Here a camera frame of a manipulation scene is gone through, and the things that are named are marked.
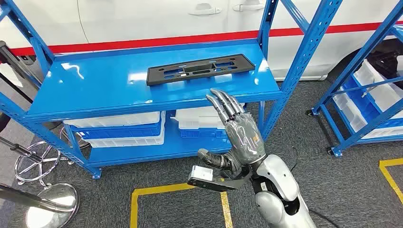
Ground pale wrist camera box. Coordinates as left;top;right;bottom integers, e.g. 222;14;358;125
191;166;214;182

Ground black barrier post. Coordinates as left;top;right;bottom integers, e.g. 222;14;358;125
0;41;43;87

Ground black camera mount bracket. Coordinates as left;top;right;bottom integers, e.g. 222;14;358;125
187;166;253;192

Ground blue metal shelf rack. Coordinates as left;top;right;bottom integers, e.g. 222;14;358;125
0;0;344;180
307;0;403;157

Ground white car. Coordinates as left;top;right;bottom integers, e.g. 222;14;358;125
0;0;403;83

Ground blue plastic bin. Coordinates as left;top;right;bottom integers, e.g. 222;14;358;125
179;127;229;139
342;77;403;130
68;121;165;141

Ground stanchion with chrome base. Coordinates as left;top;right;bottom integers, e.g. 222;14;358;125
0;183;80;228

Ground red barrier belt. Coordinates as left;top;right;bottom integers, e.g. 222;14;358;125
9;20;403;57

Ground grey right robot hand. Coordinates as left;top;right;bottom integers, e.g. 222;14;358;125
197;88;267;172

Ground white plastic bin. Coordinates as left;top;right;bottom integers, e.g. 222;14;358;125
174;105;246;130
333;91;403;141
352;59;403;120
80;111;166;149
63;112;161;128

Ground black plastic plate holder part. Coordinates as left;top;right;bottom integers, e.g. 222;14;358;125
146;54;256;86

